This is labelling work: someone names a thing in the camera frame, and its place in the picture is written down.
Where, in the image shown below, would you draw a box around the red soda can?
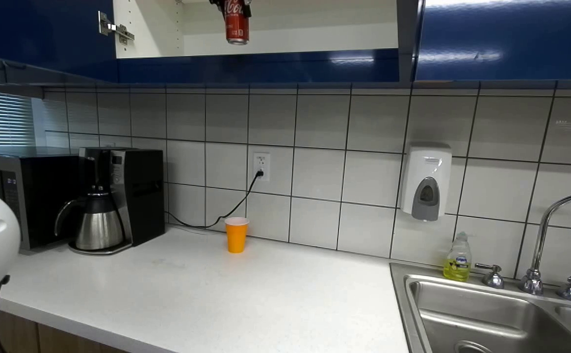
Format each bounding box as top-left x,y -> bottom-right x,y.
224,0 -> 249,44

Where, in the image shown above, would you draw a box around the stainless steel sink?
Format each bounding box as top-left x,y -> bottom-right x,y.
389,262 -> 571,353

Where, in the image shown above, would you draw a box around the window blinds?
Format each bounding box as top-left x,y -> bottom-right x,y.
0,86 -> 37,156

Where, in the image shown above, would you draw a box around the orange plastic cup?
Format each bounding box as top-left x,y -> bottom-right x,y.
226,217 -> 249,252

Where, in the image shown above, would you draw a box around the white soap dispenser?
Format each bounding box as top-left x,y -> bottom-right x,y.
400,142 -> 451,221

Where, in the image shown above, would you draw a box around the steel cabinet hinge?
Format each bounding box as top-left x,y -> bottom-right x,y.
96,9 -> 133,42

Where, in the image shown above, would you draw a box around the steel coffee carafe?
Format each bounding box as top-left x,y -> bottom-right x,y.
53,189 -> 128,252

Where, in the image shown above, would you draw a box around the black steel coffee maker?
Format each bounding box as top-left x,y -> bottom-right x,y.
80,146 -> 165,250

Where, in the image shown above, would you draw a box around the blue upper cabinet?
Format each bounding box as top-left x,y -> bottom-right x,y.
0,0 -> 571,84

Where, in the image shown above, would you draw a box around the white wall outlet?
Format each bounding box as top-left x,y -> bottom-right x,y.
251,150 -> 271,182

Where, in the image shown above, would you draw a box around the black steel microwave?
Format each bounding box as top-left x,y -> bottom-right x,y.
0,148 -> 82,250

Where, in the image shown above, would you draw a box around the yellow dish soap bottle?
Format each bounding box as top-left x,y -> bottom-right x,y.
441,231 -> 471,282

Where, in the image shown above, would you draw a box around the wooden lower cabinet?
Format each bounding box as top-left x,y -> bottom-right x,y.
0,311 -> 124,353

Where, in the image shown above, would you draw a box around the chrome sink faucet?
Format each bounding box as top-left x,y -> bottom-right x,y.
473,189 -> 571,301

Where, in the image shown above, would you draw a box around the black power cord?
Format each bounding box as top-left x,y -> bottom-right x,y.
163,168 -> 265,231

